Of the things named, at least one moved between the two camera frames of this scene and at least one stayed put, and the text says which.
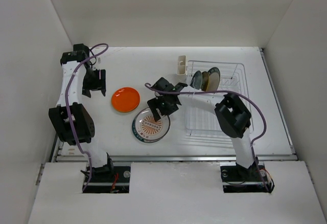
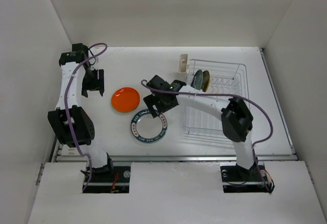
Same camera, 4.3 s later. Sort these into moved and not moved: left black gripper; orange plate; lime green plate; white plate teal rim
Moved: white plate teal rim
Not moved: orange plate; left black gripper; lime green plate
